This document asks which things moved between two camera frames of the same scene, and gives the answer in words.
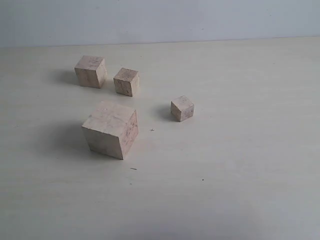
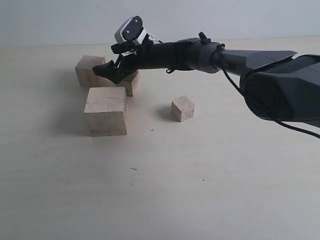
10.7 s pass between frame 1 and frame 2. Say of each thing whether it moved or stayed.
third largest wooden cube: stayed
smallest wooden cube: stayed
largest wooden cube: moved
